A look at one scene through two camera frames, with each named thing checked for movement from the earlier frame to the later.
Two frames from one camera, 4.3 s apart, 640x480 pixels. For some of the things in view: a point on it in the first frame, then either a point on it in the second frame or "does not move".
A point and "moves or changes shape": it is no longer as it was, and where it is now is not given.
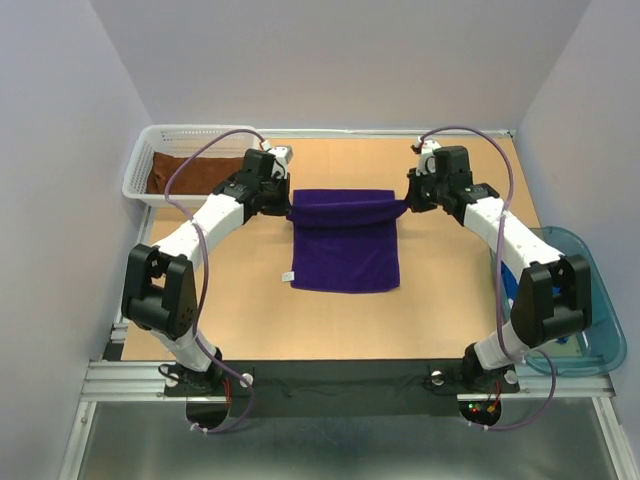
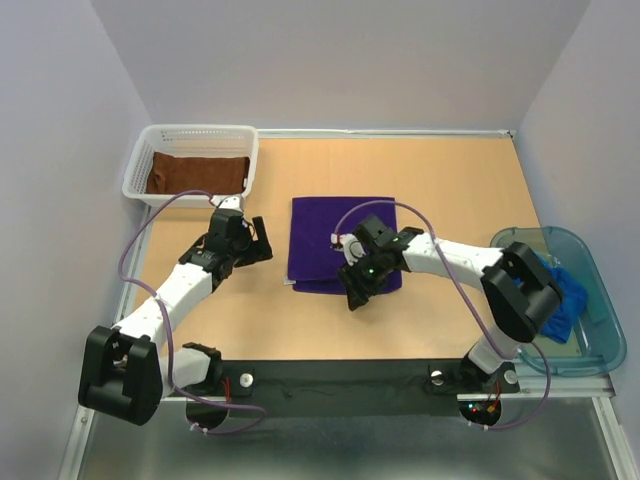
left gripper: [282, 207] → [261, 249]
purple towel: [345, 240] moves or changes shape
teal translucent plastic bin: [597, 350] does not move
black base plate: [348, 388] does not move
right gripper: [414, 198] → [357, 295]
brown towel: [197, 175] does not move
